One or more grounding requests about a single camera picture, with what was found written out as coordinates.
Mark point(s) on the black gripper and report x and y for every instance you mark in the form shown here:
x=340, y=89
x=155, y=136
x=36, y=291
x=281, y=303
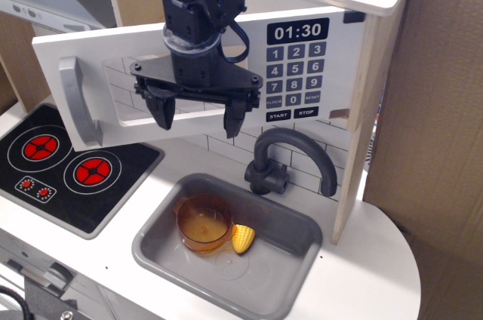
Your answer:
x=205, y=76

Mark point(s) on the white toy microwave door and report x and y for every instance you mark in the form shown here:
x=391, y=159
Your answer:
x=297, y=54

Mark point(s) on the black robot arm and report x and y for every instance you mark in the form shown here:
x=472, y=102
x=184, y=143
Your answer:
x=206, y=46

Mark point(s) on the white wooden microwave cabinet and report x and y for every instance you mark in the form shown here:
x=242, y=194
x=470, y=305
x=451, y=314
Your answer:
x=355, y=119

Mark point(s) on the dark grey toy faucet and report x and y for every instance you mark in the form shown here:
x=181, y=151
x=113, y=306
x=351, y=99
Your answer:
x=266, y=175

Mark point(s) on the orange transparent toy pot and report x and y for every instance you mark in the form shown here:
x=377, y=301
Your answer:
x=204, y=222

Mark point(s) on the yellow toy corn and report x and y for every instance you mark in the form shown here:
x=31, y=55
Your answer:
x=242, y=238

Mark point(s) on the black toy stovetop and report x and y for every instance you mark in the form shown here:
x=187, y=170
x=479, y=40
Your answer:
x=80, y=191

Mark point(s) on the grey toy sink basin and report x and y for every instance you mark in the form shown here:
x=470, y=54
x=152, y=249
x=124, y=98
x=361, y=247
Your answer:
x=261, y=283

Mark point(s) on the grey oven knob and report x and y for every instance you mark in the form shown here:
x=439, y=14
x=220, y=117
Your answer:
x=58, y=276

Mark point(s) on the brown cardboard box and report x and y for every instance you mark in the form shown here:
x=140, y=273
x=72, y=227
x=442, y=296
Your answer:
x=426, y=167

